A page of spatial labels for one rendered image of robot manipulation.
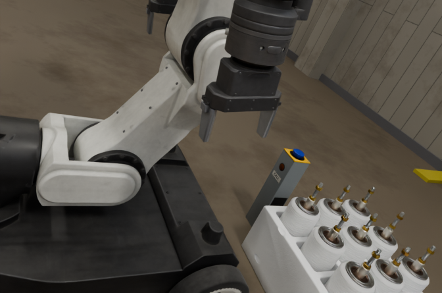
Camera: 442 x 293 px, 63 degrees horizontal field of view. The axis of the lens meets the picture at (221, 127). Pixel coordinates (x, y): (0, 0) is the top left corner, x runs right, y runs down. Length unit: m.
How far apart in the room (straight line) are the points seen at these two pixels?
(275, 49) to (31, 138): 0.50
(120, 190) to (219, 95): 0.37
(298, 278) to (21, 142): 0.74
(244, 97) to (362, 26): 3.47
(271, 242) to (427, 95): 2.51
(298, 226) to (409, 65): 2.63
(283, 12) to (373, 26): 3.41
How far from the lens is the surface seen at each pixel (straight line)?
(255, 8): 0.47
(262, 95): 0.53
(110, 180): 0.77
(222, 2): 0.70
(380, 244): 1.20
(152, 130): 0.78
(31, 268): 0.78
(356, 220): 1.26
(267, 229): 1.13
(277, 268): 1.10
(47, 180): 0.75
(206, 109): 0.52
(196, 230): 0.88
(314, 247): 1.04
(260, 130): 0.60
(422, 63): 3.49
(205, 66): 0.68
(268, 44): 0.48
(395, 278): 1.10
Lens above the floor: 0.78
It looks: 24 degrees down
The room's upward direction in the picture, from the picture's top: 25 degrees clockwise
